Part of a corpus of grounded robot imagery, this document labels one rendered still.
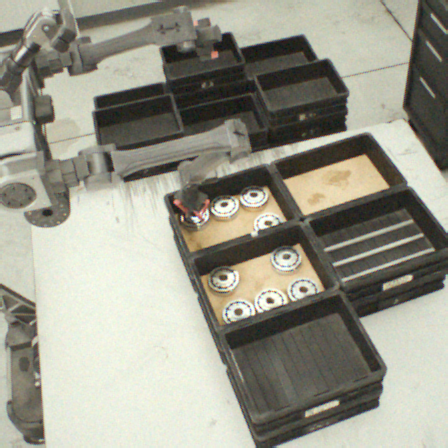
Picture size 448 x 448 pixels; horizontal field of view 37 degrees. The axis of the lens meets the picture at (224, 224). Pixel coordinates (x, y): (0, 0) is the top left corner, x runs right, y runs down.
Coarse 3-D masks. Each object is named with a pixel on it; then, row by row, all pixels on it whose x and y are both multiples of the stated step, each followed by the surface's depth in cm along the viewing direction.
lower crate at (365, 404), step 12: (228, 372) 211; (372, 396) 192; (240, 408) 203; (336, 408) 190; (348, 408) 195; (360, 408) 198; (372, 408) 200; (312, 420) 190; (324, 420) 194; (336, 420) 197; (252, 432) 189; (276, 432) 187; (288, 432) 192; (300, 432) 196; (312, 432) 197; (264, 444) 193; (276, 444) 195
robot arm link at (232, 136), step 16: (224, 128) 171; (240, 128) 175; (112, 144) 172; (160, 144) 171; (176, 144) 171; (192, 144) 171; (208, 144) 171; (224, 144) 171; (240, 144) 171; (128, 160) 170; (144, 160) 171; (160, 160) 171; (176, 160) 174; (96, 176) 169; (112, 176) 171
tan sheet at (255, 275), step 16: (304, 256) 224; (240, 272) 222; (256, 272) 222; (272, 272) 221; (304, 272) 220; (208, 288) 219; (240, 288) 218; (256, 288) 217; (320, 288) 215; (224, 304) 214; (272, 304) 213
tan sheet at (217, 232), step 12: (276, 204) 241; (180, 216) 241; (240, 216) 238; (252, 216) 238; (216, 228) 236; (228, 228) 235; (240, 228) 235; (252, 228) 234; (192, 240) 233; (204, 240) 233; (216, 240) 232
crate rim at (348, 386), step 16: (304, 304) 200; (256, 320) 198; (224, 336) 195; (368, 336) 191; (384, 368) 184; (240, 384) 185; (352, 384) 182; (304, 400) 180; (320, 400) 182; (256, 416) 178; (272, 416) 179
